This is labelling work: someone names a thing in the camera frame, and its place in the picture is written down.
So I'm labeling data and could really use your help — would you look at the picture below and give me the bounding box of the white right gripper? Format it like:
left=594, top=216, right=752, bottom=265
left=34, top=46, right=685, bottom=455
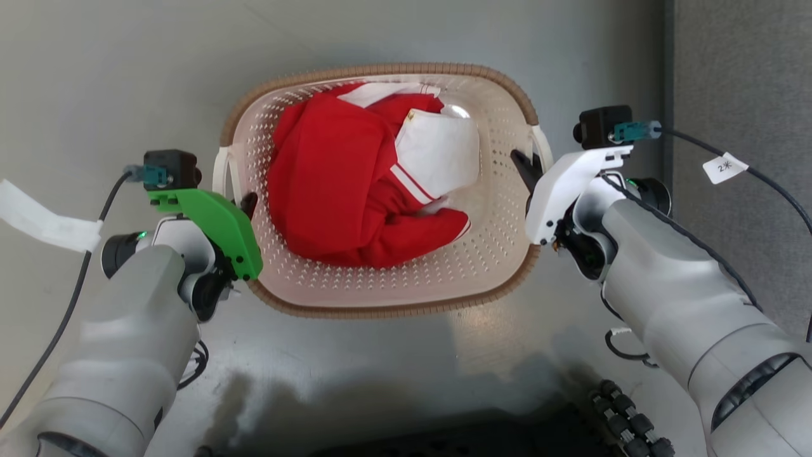
left=510, top=144, right=635, bottom=247

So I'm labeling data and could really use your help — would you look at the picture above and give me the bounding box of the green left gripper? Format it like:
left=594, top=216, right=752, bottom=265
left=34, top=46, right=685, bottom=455
left=147, top=188, right=265, bottom=282

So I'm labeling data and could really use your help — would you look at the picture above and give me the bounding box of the cream perforated laundry basket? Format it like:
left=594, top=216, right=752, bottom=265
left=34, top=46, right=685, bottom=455
left=213, top=62, right=554, bottom=320

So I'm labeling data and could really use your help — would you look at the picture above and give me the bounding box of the red and white garment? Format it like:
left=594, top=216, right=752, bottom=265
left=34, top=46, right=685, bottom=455
left=266, top=81, right=481, bottom=270

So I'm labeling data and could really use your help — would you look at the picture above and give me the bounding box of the white tape strip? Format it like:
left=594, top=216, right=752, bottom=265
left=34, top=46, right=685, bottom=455
left=0, top=178, right=103, bottom=254

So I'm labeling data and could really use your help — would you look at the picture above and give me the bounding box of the grey fabric sofa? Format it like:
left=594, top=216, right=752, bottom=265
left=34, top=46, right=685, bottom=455
left=671, top=0, right=812, bottom=345

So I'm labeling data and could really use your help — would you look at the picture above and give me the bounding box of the thin black cable loop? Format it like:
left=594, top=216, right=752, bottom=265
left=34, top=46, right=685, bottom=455
left=176, top=339, right=211, bottom=392
left=603, top=326, right=660, bottom=369

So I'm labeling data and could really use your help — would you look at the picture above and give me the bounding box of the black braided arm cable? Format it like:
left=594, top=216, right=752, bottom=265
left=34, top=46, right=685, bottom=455
left=599, top=173, right=763, bottom=313

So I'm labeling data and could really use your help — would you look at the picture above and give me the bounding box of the white cable label tag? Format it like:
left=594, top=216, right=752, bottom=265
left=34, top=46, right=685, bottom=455
left=702, top=152, right=750, bottom=186

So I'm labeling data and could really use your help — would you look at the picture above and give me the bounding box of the black right camera cable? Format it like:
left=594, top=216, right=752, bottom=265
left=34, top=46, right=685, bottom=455
left=612, top=120, right=812, bottom=237

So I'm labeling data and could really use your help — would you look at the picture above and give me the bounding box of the black cable drag chain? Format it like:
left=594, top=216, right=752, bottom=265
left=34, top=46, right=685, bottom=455
left=589, top=378, right=677, bottom=457

